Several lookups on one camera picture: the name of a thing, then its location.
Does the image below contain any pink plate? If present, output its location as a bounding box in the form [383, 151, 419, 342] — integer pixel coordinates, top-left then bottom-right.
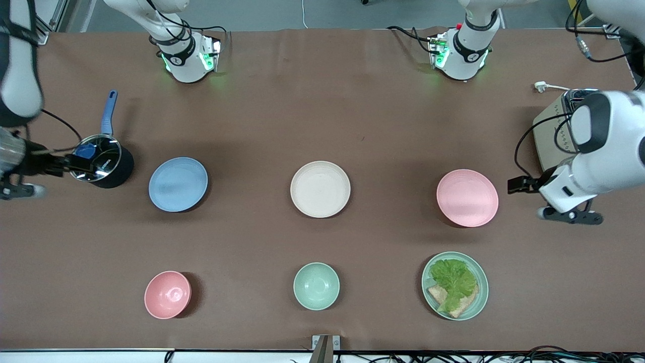
[436, 169, 499, 228]

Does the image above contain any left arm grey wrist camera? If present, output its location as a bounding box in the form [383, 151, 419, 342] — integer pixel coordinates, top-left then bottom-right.
[536, 206, 604, 225]

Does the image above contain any grey metal bracket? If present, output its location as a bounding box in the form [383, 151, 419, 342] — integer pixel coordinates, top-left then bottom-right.
[311, 334, 341, 363]

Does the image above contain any black cable with metal connector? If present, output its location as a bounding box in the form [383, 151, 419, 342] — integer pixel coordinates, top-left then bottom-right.
[564, 0, 636, 64]

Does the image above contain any black base cable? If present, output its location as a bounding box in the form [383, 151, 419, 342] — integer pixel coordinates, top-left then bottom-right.
[386, 25, 439, 54]
[179, 18, 228, 53]

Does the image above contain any black right base cable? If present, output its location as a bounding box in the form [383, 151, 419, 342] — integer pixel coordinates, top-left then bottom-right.
[179, 18, 228, 53]

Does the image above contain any black cable tangle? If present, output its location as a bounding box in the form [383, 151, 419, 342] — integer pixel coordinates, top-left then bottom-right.
[290, 345, 645, 363]

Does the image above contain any black left base cable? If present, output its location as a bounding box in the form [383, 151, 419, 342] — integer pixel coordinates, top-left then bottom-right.
[386, 25, 439, 54]

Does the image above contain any green lettuce leaf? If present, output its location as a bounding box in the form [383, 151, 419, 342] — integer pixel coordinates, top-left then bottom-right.
[429, 259, 478, 313]

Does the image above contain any beige chrome toaster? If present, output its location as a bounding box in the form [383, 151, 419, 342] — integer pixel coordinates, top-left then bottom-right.
[532, 88, 601, 173]

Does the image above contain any blue plate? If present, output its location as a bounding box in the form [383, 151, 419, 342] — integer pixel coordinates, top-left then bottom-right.
[148, 157, 209, 213]

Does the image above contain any green bowl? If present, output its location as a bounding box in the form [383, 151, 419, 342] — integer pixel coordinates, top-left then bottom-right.
[293, 262, 341, 311]

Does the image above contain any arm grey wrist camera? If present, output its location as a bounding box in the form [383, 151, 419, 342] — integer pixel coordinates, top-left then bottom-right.
[536, 206, 604, 225]
[0, 184, 47, 201]

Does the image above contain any black pot with blue handle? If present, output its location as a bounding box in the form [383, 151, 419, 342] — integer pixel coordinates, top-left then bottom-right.
[69, 90, 135, 190]

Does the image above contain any brown bread slice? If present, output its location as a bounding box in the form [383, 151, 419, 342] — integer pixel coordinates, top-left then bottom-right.
[427, 284, 479, 319]

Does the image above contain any beige plate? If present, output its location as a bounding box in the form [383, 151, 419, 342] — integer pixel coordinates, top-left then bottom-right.
[290, 161, 352, 219]

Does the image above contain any pink bowl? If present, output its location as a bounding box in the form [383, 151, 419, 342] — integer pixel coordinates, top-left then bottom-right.
[144, 271, 192, 320]

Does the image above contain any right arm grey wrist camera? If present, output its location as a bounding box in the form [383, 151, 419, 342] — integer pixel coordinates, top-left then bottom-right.
[0, 184, 47, 201]

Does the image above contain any green plate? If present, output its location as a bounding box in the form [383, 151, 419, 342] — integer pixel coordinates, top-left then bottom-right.
[421, 251, 489, 321]

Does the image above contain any white plug with cord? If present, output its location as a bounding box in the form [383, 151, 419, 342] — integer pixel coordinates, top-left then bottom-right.
[534, 81, 572, 94]

